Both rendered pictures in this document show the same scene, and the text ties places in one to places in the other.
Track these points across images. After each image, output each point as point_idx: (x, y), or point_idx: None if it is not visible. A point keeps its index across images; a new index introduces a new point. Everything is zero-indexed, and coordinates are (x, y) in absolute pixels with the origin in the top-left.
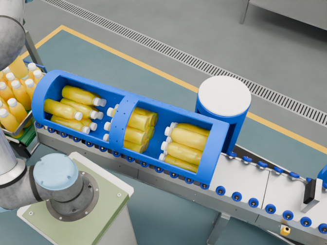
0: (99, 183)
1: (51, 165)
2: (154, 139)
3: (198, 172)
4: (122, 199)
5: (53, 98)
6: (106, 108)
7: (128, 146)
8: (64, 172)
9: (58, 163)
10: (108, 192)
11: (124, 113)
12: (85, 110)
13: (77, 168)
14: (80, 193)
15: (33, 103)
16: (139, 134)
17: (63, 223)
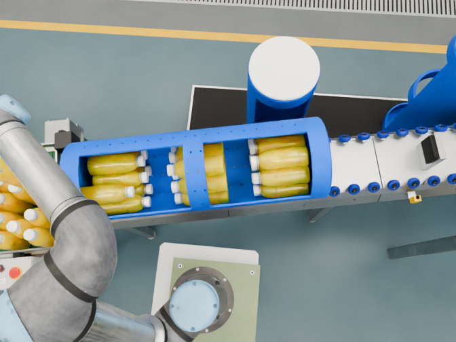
0: (222, 271)
1: (188, 304)
2: (229, 166)
3: (313, 195)
4: (258, 274)
5: (80, 182)
6: (149, 157)
7: (212, 198)
8: (208, 304)
9: (193, 297)
10: (239, 275)
11: (196, 170)
12: (132, 179)
13: (211, 286)
14: (220, 301)
15: None
16: (222, 182)
17: (213, 334)
